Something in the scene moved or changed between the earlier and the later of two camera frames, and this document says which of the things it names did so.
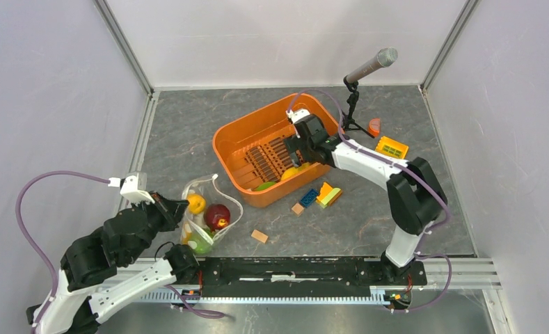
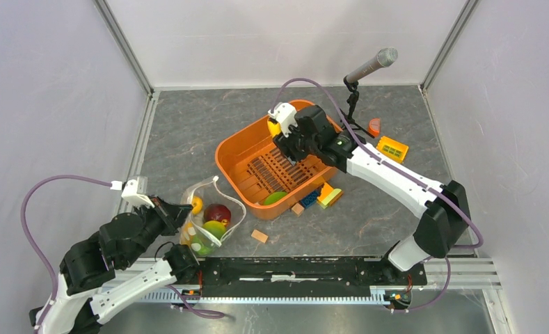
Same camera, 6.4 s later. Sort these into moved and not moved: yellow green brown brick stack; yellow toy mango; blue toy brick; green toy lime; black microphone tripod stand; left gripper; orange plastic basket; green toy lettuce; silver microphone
Moved: orange plastic basket; green toy lime; yellow toy mango
Not moved: green toy lettuce; silver microphone; blue toy brick; black microphone tripod stand; left gripper; yellow green brown brick stack
